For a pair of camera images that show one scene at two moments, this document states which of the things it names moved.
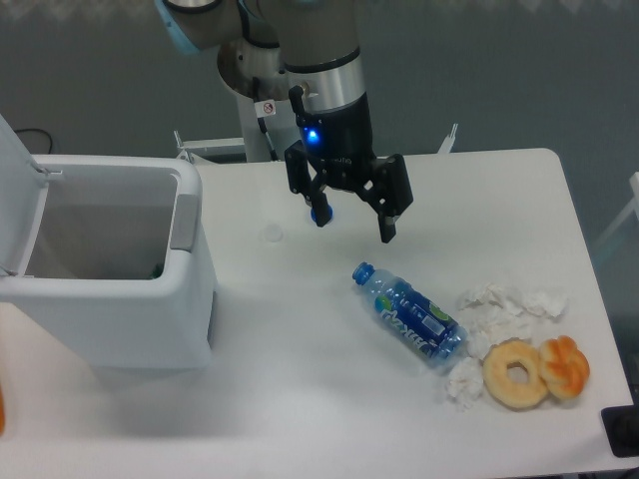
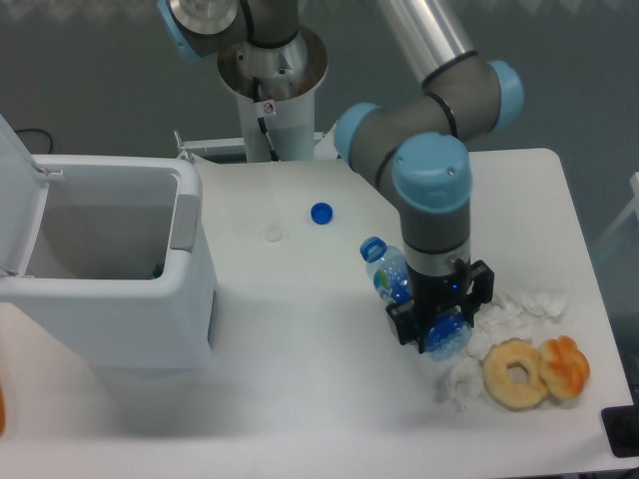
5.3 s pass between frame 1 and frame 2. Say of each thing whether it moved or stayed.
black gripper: moved
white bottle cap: stayed
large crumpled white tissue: stayed
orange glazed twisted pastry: stayed
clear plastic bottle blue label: moved
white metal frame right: stayed
